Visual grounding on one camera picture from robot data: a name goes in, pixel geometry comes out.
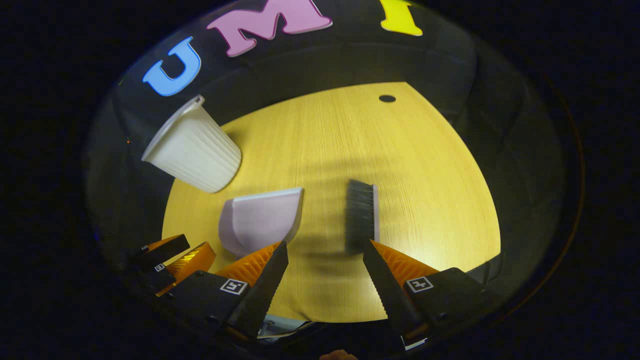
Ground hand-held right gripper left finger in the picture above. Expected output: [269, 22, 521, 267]
[166, 240, 290, 341]

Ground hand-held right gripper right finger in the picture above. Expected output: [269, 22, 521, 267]
[362, 239, 490, 349]

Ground mauve plastic dustpan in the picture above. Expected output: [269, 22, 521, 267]
[218, 187, 305, 259]

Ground small mauve broom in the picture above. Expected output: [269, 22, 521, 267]
[345, 179, 381, 254]

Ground white ribbed garbage bin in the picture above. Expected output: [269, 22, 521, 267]
[141, 95, 243, 194]

